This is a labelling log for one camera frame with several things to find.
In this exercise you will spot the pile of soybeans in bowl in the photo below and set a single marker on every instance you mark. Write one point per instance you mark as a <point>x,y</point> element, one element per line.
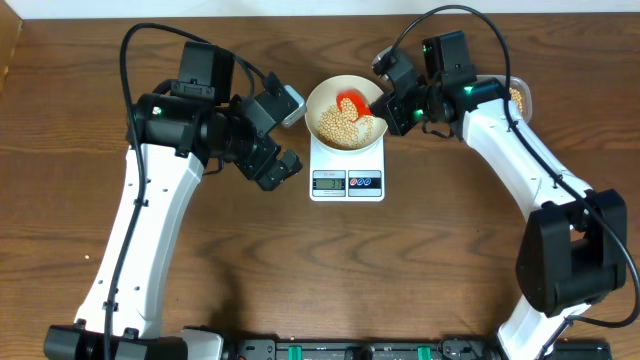
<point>336,131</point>

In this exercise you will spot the wooden side panel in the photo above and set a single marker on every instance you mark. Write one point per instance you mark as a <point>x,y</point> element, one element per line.
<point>10,29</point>

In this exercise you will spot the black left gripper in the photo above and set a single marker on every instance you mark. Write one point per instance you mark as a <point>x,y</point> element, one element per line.
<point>253,166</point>

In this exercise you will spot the red plastic measuring scoop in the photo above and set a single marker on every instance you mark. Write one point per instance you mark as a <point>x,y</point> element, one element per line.
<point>352,105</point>

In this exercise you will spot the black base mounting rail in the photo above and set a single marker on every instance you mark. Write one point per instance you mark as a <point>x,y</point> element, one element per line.
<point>452,349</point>

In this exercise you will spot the white digital kitchen scale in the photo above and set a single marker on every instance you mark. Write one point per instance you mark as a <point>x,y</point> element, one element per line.
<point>347,175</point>

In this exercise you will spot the cream round bowl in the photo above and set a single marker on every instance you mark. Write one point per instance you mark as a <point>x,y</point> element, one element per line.
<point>324,95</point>

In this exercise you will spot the clear container of soybeans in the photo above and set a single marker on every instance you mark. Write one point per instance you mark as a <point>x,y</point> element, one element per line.
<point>520,97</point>

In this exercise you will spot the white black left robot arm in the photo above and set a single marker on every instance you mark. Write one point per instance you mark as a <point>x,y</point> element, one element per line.
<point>177,129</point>

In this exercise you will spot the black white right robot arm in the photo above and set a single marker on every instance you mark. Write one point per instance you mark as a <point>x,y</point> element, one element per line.
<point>572,253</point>

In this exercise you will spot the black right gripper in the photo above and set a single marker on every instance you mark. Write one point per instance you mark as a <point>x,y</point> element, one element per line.
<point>392,112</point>

